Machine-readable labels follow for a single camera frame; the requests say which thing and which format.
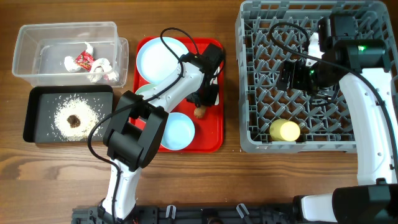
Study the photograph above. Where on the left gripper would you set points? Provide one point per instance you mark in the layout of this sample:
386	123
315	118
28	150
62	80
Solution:
209	100

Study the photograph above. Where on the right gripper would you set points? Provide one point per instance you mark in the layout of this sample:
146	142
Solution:
296	68

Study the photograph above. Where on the red plastic tray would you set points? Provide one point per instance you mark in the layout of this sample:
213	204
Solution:
209	130

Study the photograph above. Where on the light blue bowl with crumbs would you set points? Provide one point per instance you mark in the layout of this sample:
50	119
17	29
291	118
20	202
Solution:
179	132

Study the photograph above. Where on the yellow plastic cup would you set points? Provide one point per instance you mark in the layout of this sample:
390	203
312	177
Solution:
284	130

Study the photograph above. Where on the large light blue plate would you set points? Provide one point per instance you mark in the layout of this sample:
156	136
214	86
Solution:
155	62

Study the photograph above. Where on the light green bowl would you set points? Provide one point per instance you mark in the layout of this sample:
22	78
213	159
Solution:
144	88

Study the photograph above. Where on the red snack wrapper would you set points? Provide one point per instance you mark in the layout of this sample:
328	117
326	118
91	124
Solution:
85	60

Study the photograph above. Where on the brown food scrap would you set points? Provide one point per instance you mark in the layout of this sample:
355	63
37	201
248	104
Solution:
73	121

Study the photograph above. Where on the white tissue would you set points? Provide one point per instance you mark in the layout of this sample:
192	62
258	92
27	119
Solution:
101	68

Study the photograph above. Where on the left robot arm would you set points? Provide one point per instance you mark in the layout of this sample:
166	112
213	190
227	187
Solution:
131	149

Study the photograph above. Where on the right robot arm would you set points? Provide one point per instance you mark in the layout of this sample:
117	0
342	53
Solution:
361	68

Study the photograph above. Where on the grey dishwasher rack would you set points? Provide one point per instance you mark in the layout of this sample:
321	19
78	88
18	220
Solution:
271	32

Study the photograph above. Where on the pile of white rice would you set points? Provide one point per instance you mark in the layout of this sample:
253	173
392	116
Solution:
79	106

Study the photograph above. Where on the crumpled white paper scrap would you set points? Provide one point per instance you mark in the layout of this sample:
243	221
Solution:
69	61

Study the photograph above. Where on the black plastic tray bin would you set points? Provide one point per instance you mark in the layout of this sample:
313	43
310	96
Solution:
45	103

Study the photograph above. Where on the clear plastic bin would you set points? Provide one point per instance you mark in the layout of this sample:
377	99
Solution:
41	49

